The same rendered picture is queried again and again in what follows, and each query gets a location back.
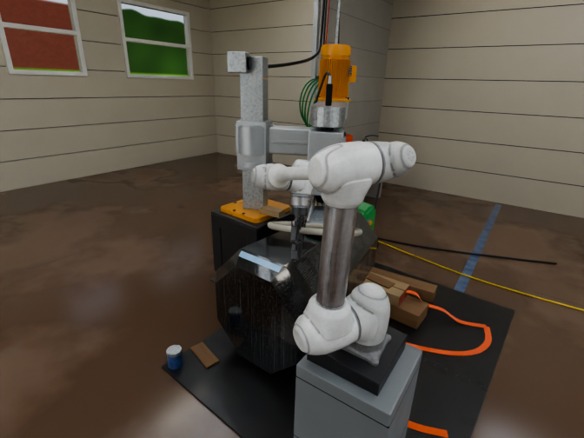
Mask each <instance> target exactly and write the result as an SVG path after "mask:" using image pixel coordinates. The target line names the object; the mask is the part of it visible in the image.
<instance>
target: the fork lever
mask: <svg viewBox="0 0 584 438"><path fill-rule="evenodd" d="M315 197H316V196H314V195H313V201H312V203H311V207H310V211H309V216H308V219H307V223H309V222H316V223H323V221H324V211H325V206H315Z"/></svg>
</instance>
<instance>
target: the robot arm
mask: <svg viewBox="0 0 584 438"><path fill-rule="evenodd" d="M415 160H416V154H415V151H414V149H413V148H412V147H411V146H410V145H409V144H407V143H403V142H391V143H389V142H361V141H356V142H347V143H338V144H334V145H330V146H328V147H326V148H324V149H321V150H320V151H318V152H317V153H315V154H314V155H313V156H312V157H311V159H310V161H307V160H301V159H298V160H295V162H294V163H293V165H292V167H286V166H284V165H283V164H280V163H278V164H273V163H268V164H261V165H258V166H255V167H254V168H253V169H252V172H251V182H252V183H253V184H254V185H255V186H256V187H257V188H260V189H266V190H276V191H281V190H287V191H290V192H291V202H290V205H293V207H292V211H291V214H292V215H294V216H295V218H294V221H291V237H290V243H292V250H291V259H297V258H298V257H299V258H302V244H303V243H304V238H305V234H299V232H300V229H301V227H304V228H306V222H307V221H304V216H307V215H308V211H309V208H307V207H309V206H310V197H311V191H312V189H313V188H314V189H316V190H317V191H318V192H320V193H321V197H322V200H323V201H324V202H325V211H324V221H323V230H322V247H321V257H320V266H319V275H318V284H317V293H316V294H314V295H313V296H312V297H311V298H310V299H309V303H308V305H307V307H306V308H305V310H304V311H303V314H302V315H300V316H299V317H298V318H297V320H296V322H295V325H294V328H293V335H294V338H295V342H296V344H297V346H298V348H299V349H300V350H301V351H302V352H304V353H307V354H308V355H326V354H329V353H332V352H335V351H336V350H339V349H343V350H345V351H347V352H349V353H350V354H352V355H355V356H357V357H360V358H362V359H363V360H365V361H367V362H369V363H370V364H371V365H373V366H378V364H379V359H380V357H381V355H382V352H383V350H384V349H385V348H386V346H387V344H388V343H389V342H390V341H391V335H388V334H386V332H387V329H388V322H389V317H390V302H389V299H388V295H387V294H386V292H385V291H384V289H383V288H382V287H381V286H379V285H377V284H374V283H371V282H366V283H363V284H360V285H359V286H357V287H356V288H354V289H353V290H352V292H351V294H350V295H348V296H347V297H346V292H347V286H348V273H349V267H350V261H351V255H352V248H353V242H354V236H355V224H356V217H357V211H358V206H359V205H360V204H361V203H362V202H363V200H364V197H365V195H366V194H367V193H368V190H369V189H370V187H371V185H374V184H377V183H382V182H385V181H387V180H390V179H392V178H395V177H398V176H402V175H404V174H406V173H407V172H408V171H410V170H411V169H412V168H413V167H414V164H415Z"/></svg>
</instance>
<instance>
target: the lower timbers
mask: <svg viewBox="0 0 584 438"><path fill-rule="evenodd" d="M370 272H373V273H376V274H378V275H383V276H386V277H388V278H391V279H394V280H396V281H399V282H404V283H406V284H409V290H411V291H414V292H416V293H417V294H418V295H419V297H420V298H421V300H422V301H421V300H419V299H420V298H419V297H418V296H417V295H413V294H409V293H408V295H407V297H406V298H405V299H404V300H403V302H402V303H401V304H400V306H399V307H396V306H394V305H391V304H390V317H389V318H391V319H394V320H396V321H398V322H401V323H403V324H405V325H408V326H409V327H411V328H414V329H418V327H419V326H420V324H421V323H422V321H423V320H424V319H425V317H426V316H427V312H428V305H429V303H428V302H431V303H433V300H434V298H435V294H436V290H437V285H434V284H432V283H428V282H423V281H420V280H416V279H414V278H410V277H407V276H404V275H399V274H396V273H393V272H389V271H387V270H383V269H378V268H375V267H372V269H371V270H370ZM416 298H417V299H416ZM424 301H425V302H424Z"/></svg>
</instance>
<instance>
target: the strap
mask: <svg viewBox="0 0 584 438"><path fill-rule="evenodd" d="M406 293H409V294H413V295H417V296H418V297H419V295H418V294H417V293H416V292H414V291H411V290H407V291H406ZM419 298H420V297H419ZM420 300H421V298H420ZM428 306H429V307H430V308H433V309H438V310H440V311H443V312H445V313H446V314H448V315H449V316H450V317H452V318H453V319H454V320H455V321H457V322H459V323H462V324H465V325H469V326H475V327H480V328H484V331H485V341H484V343H483V344H482V345H481V346H480V347H478V348H475V349H472V350H468V351H448V350H441V349H436V348H427V347H423V346H419V345H415V344H412V343H408V342H406V343H407V344H408V345H411V346H413V347H415V348H418V349H420V350H423V351H428V352H432V353H437V354H443V355H477V354H479V353H481V352H483V351H484V350H486V349H487V348H488V347H489V346H490V344H491V341H492V336H491V332H490V328H489V327H487V326H486V324H480V323H473V322H464V321H462V320H459V319H457V318H455V317H454V316H452V315H451V314H449V312H447V310H445V309H443V308H440V307H438V306H435V305H432V304H429V305H428ZM408 428H412V429H415V430H418V431H421V432H423V433H427V434H431V435H439V436H443V437H447V438H448V432H447V430H444V429H439V428H431V427H428V426H424V425H421V424H418V423H415V422H412V421H408Z"/></svg>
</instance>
